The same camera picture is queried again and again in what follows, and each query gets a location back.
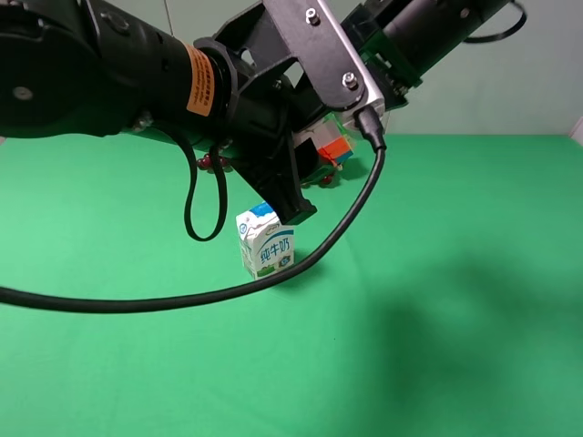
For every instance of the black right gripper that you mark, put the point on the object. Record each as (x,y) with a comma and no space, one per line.
(391,70)

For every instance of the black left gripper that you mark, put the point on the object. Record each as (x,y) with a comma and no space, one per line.
(266,114)

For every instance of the multicolour puzzle cube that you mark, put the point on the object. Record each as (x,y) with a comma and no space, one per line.
(334,148)

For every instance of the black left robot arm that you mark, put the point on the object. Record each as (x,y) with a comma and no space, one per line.
(91,68)

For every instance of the white blue milk carton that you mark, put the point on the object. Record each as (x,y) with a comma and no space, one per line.
(266,245)

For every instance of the green table cloth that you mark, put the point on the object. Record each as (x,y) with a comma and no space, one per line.
(451,307)

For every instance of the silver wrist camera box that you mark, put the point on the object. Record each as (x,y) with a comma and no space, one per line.
(317,41)

